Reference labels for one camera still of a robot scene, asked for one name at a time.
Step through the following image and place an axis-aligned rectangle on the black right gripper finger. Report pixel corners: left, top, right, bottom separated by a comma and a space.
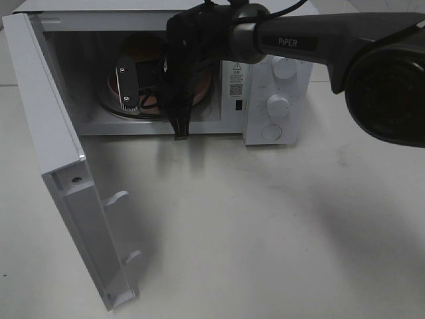
167, 109, 191, 141

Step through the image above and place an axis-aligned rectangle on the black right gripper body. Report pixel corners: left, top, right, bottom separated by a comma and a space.
157, 36, 213, 119

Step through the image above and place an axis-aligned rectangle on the pink round plate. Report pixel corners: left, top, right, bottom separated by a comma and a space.
107, 70, 212, 118

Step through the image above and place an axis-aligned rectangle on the round white door button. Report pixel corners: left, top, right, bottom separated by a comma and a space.
262, 124, 282, 141

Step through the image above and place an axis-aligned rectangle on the white microwave knob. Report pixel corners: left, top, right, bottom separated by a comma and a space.
272, 56, 298, 80
266, 94, 290, 118

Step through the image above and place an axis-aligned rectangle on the white microwave door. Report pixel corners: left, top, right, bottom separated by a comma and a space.
3, 13, 136, 310

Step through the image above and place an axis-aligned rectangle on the toy burger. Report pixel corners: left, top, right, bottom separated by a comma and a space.
120, 33, 165, 62

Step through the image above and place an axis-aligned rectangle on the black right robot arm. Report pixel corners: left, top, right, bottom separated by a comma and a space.
157, 1, 424, 148

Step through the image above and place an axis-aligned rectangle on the white warning label sticker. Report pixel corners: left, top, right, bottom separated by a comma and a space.
227, 62, 248, 98

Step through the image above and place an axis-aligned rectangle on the white microwave oven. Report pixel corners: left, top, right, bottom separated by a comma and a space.
12, 1, 313, 145

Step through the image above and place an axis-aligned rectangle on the glass microwave turntable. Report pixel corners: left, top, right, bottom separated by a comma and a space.
99, 97, 217, 121

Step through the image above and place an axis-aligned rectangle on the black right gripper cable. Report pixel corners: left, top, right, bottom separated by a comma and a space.
137, 0, 308, 119

